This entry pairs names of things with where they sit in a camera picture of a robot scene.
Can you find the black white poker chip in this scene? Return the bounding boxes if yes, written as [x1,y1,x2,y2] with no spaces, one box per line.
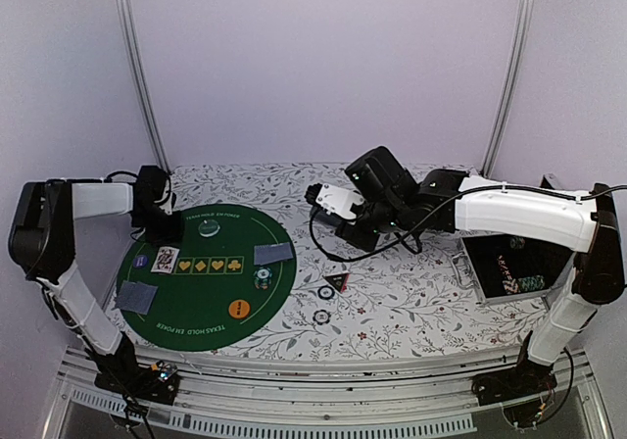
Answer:
[317,286,335,300]

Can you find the aluminium frame post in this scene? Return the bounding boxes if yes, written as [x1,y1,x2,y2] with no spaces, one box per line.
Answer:
[480,0,535,177]
[116,0,171,172]

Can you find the green white chip stack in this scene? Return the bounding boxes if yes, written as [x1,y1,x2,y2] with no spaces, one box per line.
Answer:
[254,268,272,290]

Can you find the floral tablecloth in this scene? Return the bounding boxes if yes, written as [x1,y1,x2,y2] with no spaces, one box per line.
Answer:
[100,162,553,362]

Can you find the black red triangular chip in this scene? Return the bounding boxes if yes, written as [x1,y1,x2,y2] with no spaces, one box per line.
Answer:
[324,272,350,293]

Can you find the front aluminium rail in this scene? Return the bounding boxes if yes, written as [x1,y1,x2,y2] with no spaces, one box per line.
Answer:
[42,348,616,438]

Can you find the left aluminium frame post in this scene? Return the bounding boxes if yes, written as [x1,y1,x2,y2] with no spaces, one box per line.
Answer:
[116,0,171,172]

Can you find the queen of hearts card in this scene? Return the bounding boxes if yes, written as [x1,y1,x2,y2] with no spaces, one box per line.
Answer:
[151,246,179,273]

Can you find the clear dealer button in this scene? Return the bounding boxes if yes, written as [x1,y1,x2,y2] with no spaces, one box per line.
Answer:
[198,219,220,238]

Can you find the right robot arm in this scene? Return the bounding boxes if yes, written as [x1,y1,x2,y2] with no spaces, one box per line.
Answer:
[308,146,626,405]

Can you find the orange big blind button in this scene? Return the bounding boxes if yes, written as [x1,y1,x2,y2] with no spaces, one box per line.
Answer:
[228,299,251,319]

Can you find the poker chips in case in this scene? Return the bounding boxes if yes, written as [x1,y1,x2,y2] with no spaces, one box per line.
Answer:
[497,236,547,295]

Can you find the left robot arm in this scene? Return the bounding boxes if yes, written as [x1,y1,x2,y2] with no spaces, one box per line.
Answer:
[8,166,183,405]

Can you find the purple small blind button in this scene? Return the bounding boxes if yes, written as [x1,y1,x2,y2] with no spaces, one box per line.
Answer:
[132,255,149,268]

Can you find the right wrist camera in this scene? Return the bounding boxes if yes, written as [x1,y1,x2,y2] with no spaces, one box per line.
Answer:
[305,183,365,221]

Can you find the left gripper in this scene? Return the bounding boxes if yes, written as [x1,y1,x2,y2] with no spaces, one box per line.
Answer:
[133,204,186,245]

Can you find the dealt blue card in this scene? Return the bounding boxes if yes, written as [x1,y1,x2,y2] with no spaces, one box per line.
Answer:
[127,283,158,315]
[253,243,290,267]
[257,242,294,266]
[116,281,141,313]

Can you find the right aluminium frame post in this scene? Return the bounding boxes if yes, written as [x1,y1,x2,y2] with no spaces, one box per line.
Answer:
[480,0,535,177]

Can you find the green poker mat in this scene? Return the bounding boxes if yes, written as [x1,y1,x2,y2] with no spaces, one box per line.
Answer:
[114,204,297,352]

